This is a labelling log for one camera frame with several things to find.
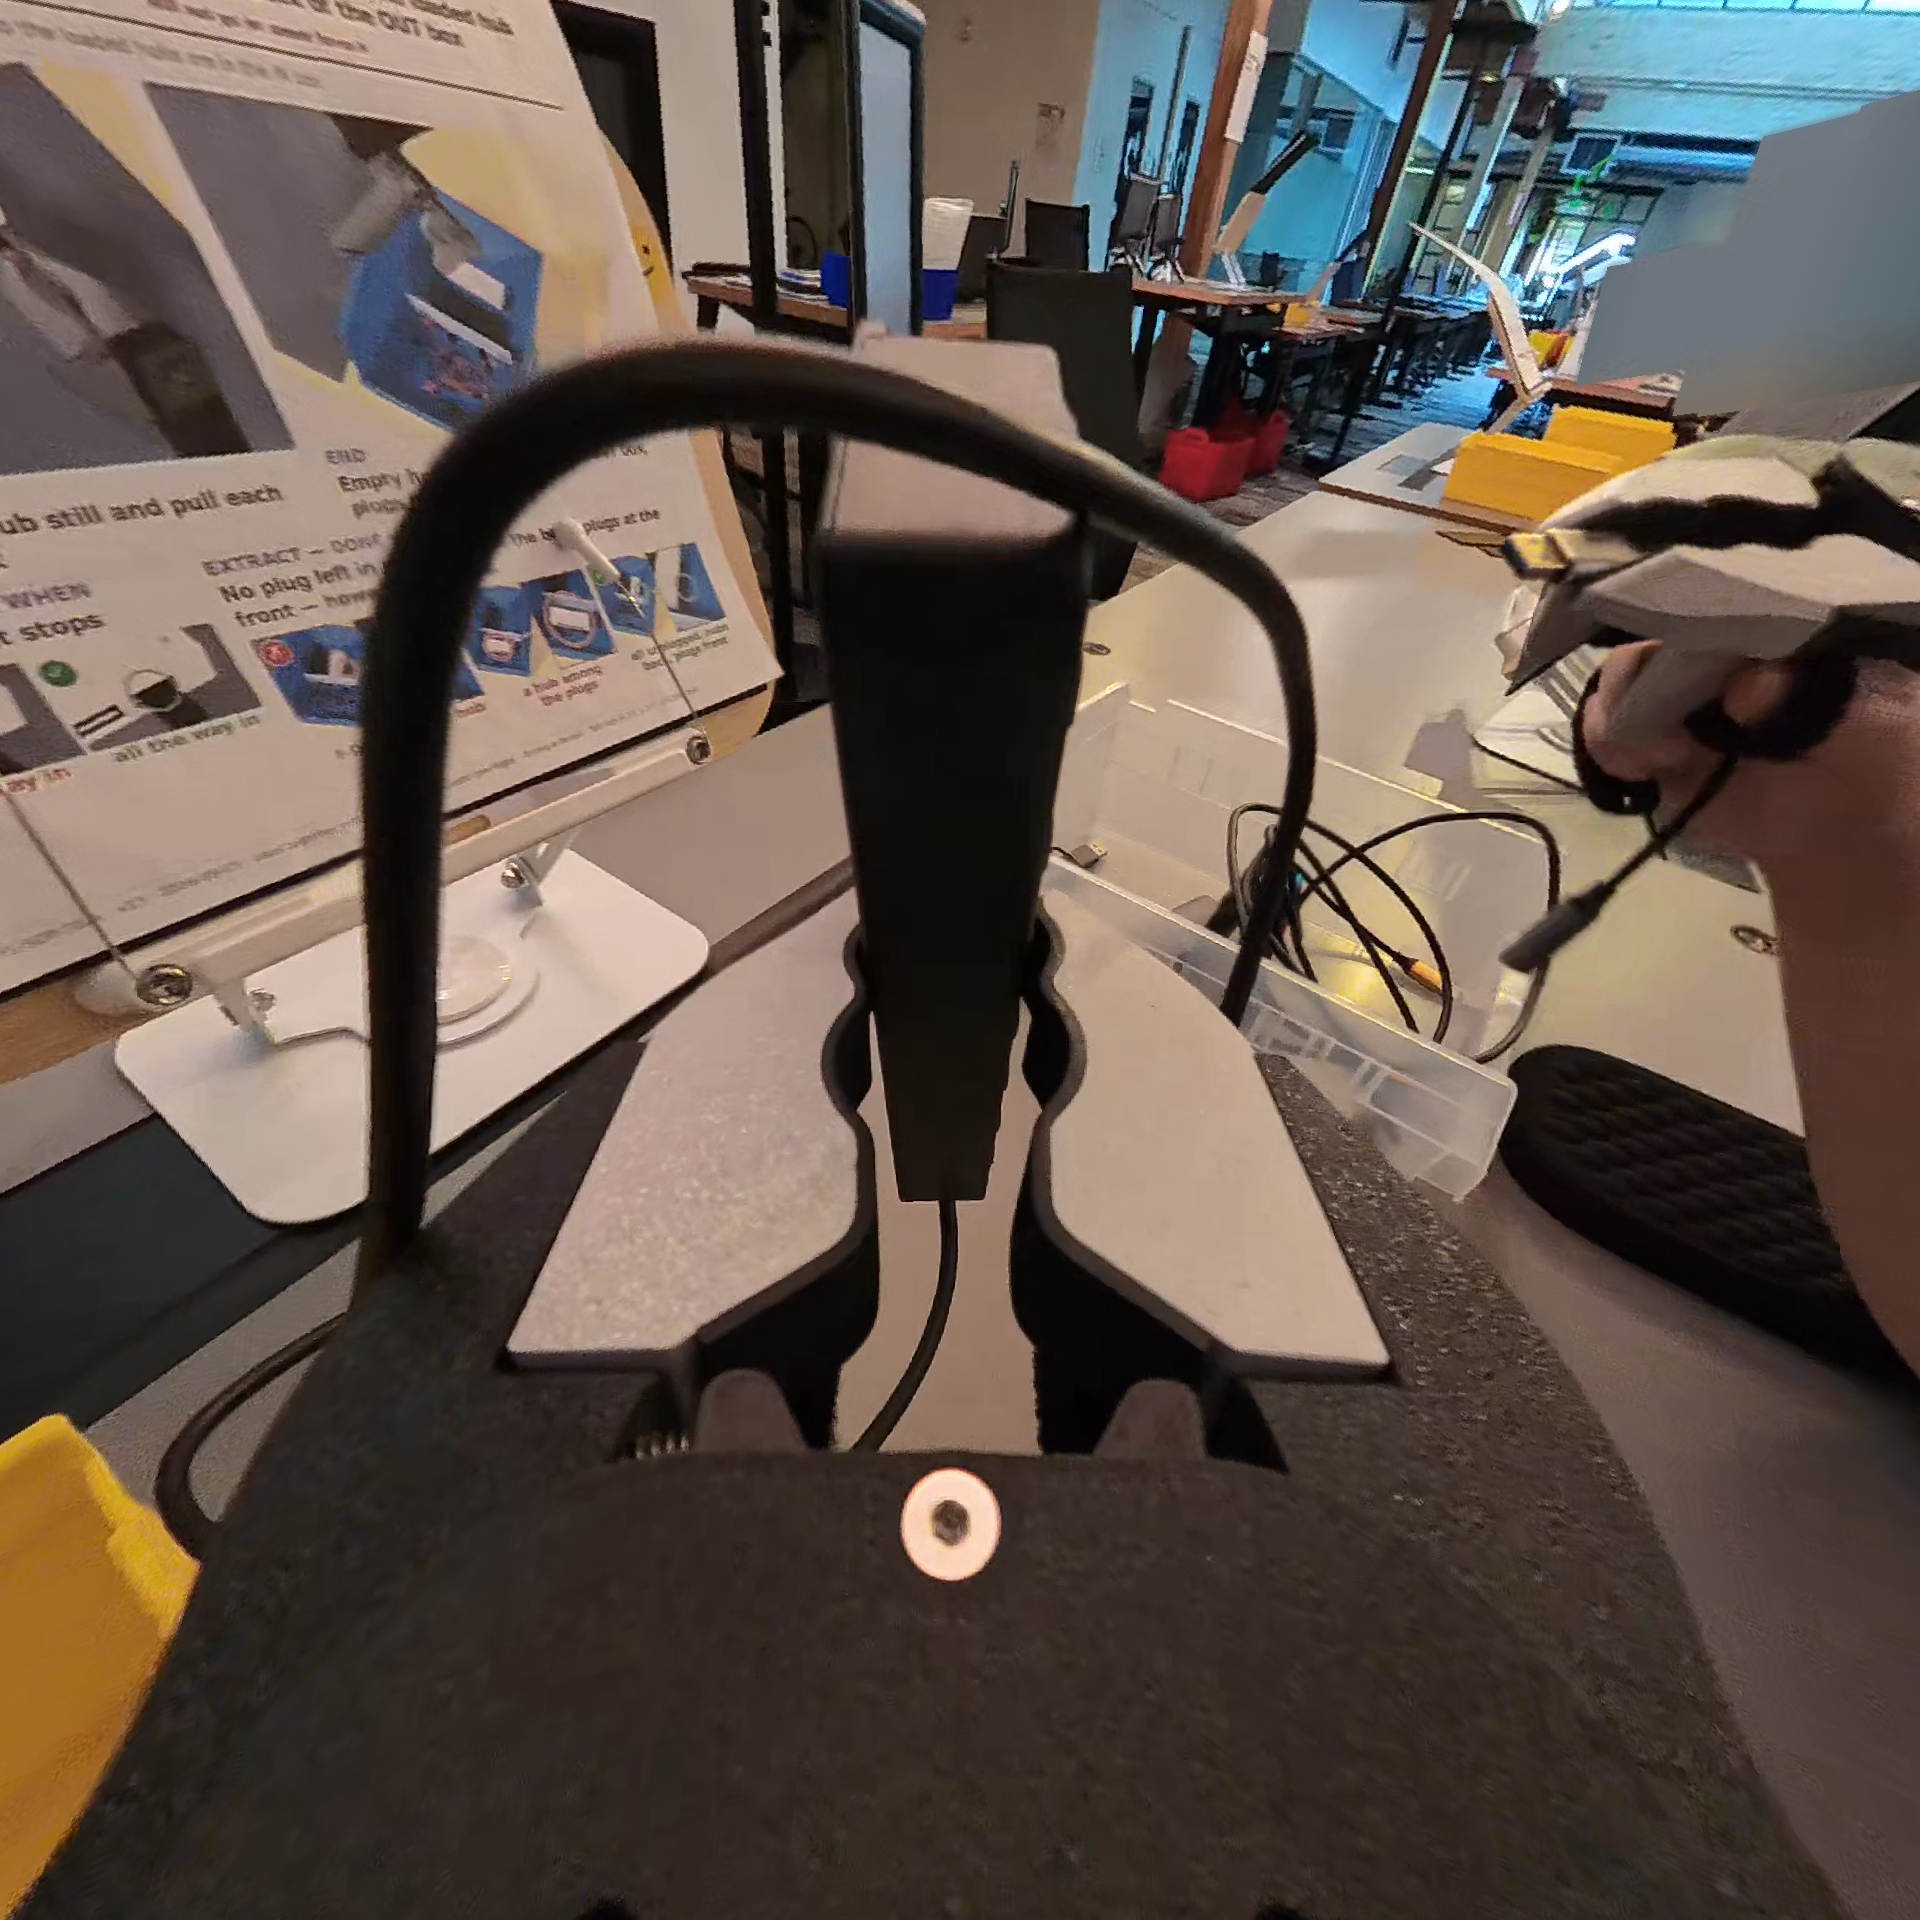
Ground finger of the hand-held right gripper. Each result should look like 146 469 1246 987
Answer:
1582 436 1920 562
1501 536 1920 699

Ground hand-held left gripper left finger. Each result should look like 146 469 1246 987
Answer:
502 920 889 1444

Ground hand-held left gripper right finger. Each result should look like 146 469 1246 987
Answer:
1020 897 1404 1445

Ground clear plastic bin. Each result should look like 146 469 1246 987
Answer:
1046 681 1525 1203

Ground black USB cable grey plugs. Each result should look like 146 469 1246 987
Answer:
1213 528 1748 1062

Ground thick black hub cable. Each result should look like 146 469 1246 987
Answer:
150 336 1326 1568

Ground yellow plastic bin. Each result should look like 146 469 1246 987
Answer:
0 1412 200 1920
1443 401 1681 528

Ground person's right forearm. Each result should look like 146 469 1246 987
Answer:
1775 948 1920 1374

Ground black quilted cushion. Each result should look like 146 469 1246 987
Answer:
1498 1042 1920 1386

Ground black office chair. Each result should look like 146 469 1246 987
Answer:
984 251 1150 608

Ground instruction poster board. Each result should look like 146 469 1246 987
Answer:
0 0 783 999

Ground black stand pole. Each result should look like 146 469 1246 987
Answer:
731 0 791 363

